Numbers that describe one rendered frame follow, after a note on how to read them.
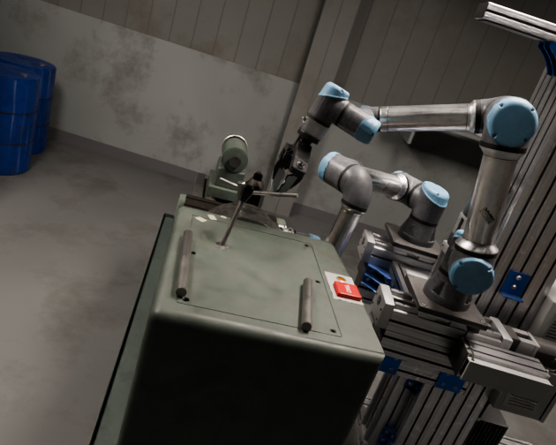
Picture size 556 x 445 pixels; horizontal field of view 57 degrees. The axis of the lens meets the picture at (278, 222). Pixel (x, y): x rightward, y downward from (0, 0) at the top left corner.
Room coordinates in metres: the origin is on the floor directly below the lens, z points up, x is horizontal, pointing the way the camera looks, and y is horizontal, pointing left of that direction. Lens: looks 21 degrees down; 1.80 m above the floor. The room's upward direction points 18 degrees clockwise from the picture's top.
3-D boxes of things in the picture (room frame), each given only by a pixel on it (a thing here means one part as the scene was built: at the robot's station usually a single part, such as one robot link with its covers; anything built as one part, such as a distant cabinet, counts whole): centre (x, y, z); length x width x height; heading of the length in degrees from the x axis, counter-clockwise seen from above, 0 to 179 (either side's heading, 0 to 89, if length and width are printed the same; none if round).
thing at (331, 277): (1.15, -0.20, 1.23); 0.13 x 0.08 x 0.06; 12
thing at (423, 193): (2.01, -0.55, 1.33); 0.13 x 0.12 x 0.14; 42
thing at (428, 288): (1.51, -0.59, 1.21); 0.15 x 0.15 x 0.10
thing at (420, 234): (2.01, -0.56, 1.21); 0.15 x 0.15 x 0.10
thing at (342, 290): (1.13, -0.21, 1.26); 0.06 x 0.06 x 0.02; 12
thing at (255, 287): (1.14, 0.00, 1.06); 0.59 x 0.48 x 0.39; 12
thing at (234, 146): (2.70, 0.34, 1.01); 0.30 x 0.20 x 0.29; 12
